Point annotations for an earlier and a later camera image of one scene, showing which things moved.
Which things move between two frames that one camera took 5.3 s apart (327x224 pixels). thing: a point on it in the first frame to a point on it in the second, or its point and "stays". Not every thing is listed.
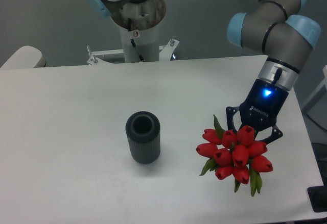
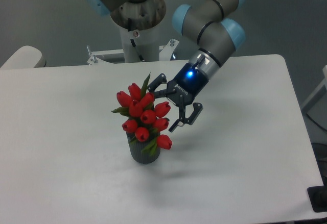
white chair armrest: (25, 57) stays
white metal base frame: (164, 53) stays
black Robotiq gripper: (260, 109) to (182, 90)
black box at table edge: (318, 197) stays
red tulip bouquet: (236, 155) to (145, 120)
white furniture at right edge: (316, 107) stays
